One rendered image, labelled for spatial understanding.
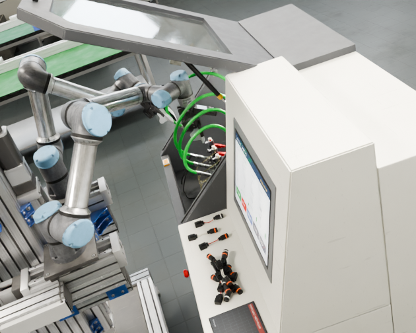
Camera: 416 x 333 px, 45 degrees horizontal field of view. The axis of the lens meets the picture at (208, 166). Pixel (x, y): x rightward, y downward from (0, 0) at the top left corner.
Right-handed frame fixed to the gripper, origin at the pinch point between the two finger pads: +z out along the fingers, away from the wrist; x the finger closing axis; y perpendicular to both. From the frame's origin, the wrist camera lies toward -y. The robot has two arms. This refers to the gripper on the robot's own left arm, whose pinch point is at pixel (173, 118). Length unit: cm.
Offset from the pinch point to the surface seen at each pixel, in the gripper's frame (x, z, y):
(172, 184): 9.9, 20.3, 22.3
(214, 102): -28.7, 5.7, -5.1
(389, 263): 65, 91, -59
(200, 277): 65, 56, -2
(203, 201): 34, 38, -3
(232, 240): 45, 56, -8
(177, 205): 24.0, 30.0, 16.8
